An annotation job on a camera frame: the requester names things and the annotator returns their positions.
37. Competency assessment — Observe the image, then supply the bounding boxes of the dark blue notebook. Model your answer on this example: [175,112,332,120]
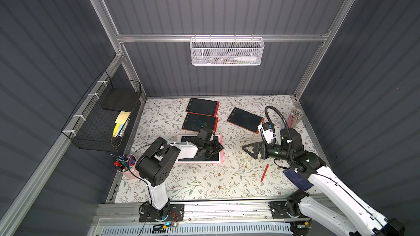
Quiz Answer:
[283,169,313,191]

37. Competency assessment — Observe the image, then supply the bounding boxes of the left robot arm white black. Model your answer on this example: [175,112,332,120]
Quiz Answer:
[135,128,224,212]

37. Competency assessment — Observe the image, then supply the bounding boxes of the pink pen cup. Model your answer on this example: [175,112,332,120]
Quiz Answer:
[110,154,138,180]

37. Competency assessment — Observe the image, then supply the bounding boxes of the black pad in basket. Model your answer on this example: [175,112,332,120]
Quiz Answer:
[102,88,138,112]

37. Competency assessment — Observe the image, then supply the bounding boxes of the clear cup of pencils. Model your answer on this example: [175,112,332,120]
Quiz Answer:
[287,108,303,128]

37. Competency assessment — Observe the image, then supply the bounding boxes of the red stylus diagonal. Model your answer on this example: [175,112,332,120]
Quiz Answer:
[260,164,269,182]

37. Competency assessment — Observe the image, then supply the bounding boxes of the white wire mesh basket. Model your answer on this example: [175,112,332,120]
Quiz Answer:
[189,36,265,66]

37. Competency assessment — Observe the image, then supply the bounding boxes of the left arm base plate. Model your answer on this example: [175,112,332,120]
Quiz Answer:
[138,202,185,222]

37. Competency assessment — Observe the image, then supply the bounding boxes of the black wire wall basket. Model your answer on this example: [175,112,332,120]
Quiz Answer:
[62,71,142,153]

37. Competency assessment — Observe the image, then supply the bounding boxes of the yellow sticky notes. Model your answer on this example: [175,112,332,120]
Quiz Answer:
[112,111,131,138]

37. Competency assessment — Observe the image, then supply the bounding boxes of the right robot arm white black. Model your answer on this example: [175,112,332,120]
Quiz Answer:
[243,122,405,236]

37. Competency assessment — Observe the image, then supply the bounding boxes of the pink white writing tablet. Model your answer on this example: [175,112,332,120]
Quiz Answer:
[176,134,224,164]

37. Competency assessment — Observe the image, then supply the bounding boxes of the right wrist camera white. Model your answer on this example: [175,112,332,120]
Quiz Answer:
[258,122,276,147]

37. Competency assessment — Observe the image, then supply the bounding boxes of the white marker in basket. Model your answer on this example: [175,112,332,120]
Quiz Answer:
[234,56,258,63]

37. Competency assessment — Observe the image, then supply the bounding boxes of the red tablet front with scribbles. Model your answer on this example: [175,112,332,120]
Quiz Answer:
[182,113,218,132]

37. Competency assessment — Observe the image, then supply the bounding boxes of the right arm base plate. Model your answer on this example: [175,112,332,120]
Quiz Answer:
[268,200,311,220]

